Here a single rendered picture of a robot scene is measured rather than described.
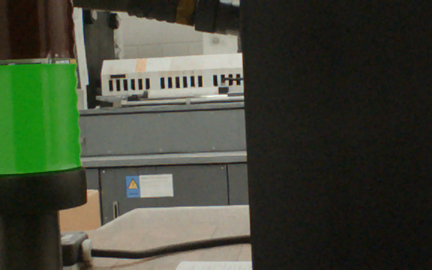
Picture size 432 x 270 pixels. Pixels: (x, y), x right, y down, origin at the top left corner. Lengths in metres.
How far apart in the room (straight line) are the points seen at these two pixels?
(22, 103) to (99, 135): 4.90
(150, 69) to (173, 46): 1.66
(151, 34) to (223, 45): 1.58
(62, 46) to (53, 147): 0.03
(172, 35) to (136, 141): 2.04
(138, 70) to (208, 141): 0.66
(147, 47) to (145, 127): 2.09
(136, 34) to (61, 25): 6.88
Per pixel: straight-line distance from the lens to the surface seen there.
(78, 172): 0.30
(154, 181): 5.14
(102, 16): 5.77
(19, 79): 0.29
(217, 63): 5.34
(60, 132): 0.30
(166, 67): 5.39
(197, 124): 5.07
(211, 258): 0.95
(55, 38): 0.30
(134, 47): 7.18
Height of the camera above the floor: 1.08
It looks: 3 degrees down
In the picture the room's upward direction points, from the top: 3 degrees counter-clockwise
